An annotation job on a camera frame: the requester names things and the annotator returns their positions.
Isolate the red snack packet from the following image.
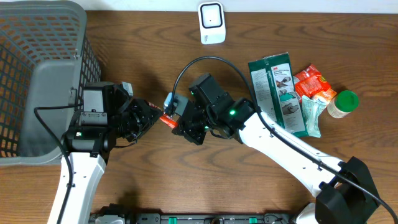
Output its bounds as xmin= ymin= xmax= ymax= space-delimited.
xmin=293 ymin=64 xmax=331 ymax=103

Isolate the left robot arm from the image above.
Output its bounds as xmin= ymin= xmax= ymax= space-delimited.
xmin=48 ymin=82 xmax=163 ymax=223

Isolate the white barcode scanner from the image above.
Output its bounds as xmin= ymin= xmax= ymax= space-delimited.
xmin=198 ymin=1 xmax=226 ymax=45

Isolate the green 3M package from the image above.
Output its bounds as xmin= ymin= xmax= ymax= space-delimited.
xmin=248 ymin=52 xmax=308 ymax=137

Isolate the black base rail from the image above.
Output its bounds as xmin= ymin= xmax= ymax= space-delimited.
xmin=88 ymin=203 xmax=294 ymax=224

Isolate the red Nescafe stick sachet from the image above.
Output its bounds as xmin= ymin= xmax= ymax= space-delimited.
xmin=148 ymin=102 xmax=178 ymax=129

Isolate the light green wipes pouch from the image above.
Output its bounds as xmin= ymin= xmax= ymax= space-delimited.
xmin=302 ymin=95 xmax=327 ymax=138

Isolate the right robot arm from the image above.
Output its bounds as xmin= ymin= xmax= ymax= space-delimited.
xmin=164 ymin=73 xmax=381 ymax=224

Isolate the small orange box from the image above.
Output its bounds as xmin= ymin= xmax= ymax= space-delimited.
xmin=312 ymin=88 xmax=337 ymax=105

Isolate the green lid jar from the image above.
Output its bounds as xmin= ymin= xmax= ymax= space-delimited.
xmin=327 ymin=90 xmax=359 ymax=119

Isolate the grey plastic mesh basket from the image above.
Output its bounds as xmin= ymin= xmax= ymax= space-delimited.
xmin=1 ymin=1 xmax=101 ymax=166

